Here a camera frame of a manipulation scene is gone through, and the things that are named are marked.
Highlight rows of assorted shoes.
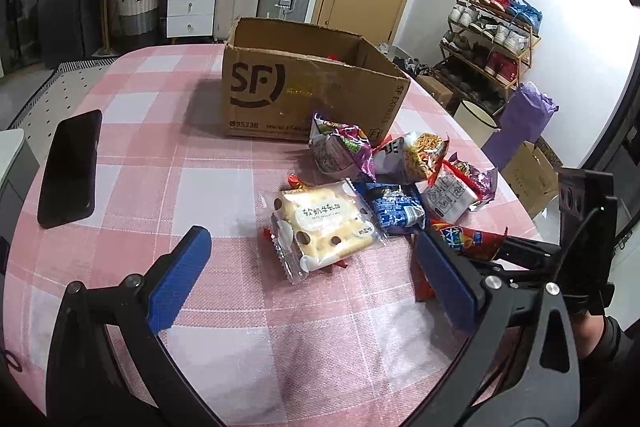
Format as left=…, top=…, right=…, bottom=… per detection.
left=442, top=0, right=543, bottom=105

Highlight purple paper bag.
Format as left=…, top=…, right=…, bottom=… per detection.
left=482, top=83, right=558, bottom=168

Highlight white grey chair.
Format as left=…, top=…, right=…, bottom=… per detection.
left=0, top=129, right=41, bottom=238

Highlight patterned white black rug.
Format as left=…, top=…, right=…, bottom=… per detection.
left=5, top=59, right=118, bottom=158

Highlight large open cardboard carton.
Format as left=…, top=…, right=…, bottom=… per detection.
left=500, top=139, right=563, bottom=218

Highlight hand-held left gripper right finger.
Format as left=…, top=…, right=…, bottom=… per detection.
left=415, top=229, right=583, bottom=427

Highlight blue snack packet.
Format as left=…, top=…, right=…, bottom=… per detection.
left=357, top=181, right=428, bottom=237

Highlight black smartphone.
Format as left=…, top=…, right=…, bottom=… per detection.
left=37, top=109, right=103, bottom=230

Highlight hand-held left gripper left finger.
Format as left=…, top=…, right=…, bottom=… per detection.
left=47, top=226, right=213, bottom=427

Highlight wooden shoe rack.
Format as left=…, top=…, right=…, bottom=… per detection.
left=440, top=0, right=543, bottom=108

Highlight yellow noodle snack packet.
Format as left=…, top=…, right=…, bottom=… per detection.
left=375, top=132, right=450, bottom=185

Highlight white trash bin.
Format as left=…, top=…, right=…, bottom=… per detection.
left=452, top=99, right=501, bottom=148

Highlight pile of sneakers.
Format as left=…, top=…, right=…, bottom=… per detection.
left=392, top=47, right=431, bottom=75

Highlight brown cardboard box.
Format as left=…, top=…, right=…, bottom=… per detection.
left=220, top=17, right=412, bottom=145

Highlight woven laundry basket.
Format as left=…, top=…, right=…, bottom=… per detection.
left=117, top=0, right=161, bottom=38

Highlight person's right hand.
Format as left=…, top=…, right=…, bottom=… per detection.
left=575, top=314, right=608, bottom=359

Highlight purple snack packet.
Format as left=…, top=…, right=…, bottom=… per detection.
left=307, top=112, right=377, bottom=180

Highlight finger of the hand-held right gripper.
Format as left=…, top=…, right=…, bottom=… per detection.
left=492, top=234, right=563, bottom=275

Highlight pink checked tablecloth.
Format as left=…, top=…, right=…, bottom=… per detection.
left=2, top=42, right=543, bottom=427

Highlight white red snack packet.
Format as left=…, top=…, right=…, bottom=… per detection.
left=420, top=152, right=498, bottom=214

